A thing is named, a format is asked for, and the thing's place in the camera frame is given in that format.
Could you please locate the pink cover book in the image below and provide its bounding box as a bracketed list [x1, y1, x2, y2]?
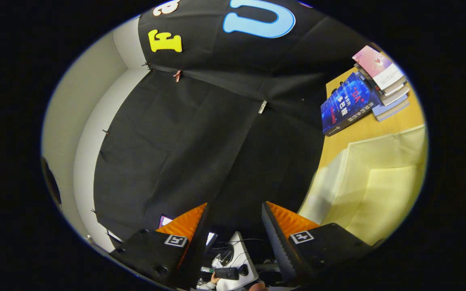
[352, 45, 406, 91]

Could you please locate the black backdrop cloth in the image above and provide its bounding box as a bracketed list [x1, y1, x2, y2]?
[93, 0, 373, 243]

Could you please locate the light blue cover book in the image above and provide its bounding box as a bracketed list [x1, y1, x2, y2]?
[373, 98, 410, 122]

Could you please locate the grey cover book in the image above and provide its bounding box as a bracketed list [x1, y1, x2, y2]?
[381, 83, 408, 97]
[380, 88, 410, 106]

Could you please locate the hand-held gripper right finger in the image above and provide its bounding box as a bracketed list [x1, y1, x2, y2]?
[262, 201, 375, 287]

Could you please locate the dark blue cover book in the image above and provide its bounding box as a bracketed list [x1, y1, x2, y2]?
[321, 72, 381, 137]

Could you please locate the white desk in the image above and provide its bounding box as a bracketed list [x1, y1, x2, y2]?
[212, 231, 259, 291]

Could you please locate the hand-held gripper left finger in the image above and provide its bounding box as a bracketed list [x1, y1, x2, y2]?
[110, 203, 211, 290]

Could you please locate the pale green fabric storage box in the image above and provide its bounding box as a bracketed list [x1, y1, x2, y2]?
[298, 124, 428, 246]

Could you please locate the black keyboard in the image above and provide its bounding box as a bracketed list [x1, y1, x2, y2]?
[214, 267, 240, 280]

